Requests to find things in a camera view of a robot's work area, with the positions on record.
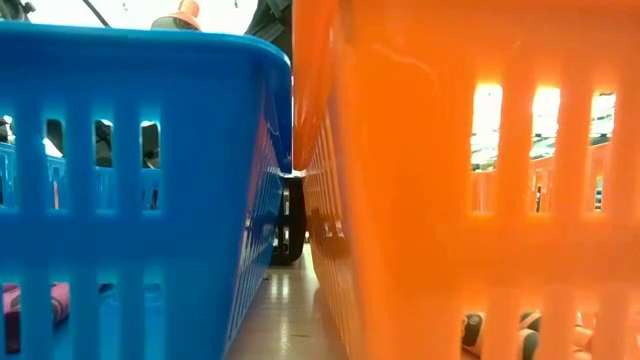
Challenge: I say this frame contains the blue plastic slotted basket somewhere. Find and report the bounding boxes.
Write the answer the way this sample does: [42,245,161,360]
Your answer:
[0,20,294,360]

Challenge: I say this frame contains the red desk lamp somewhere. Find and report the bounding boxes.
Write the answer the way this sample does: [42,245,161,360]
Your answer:
[150,0,203,32]

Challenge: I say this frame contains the orange plastic slotted basket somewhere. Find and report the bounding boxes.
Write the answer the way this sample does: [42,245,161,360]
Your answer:
[292,0,640,360]

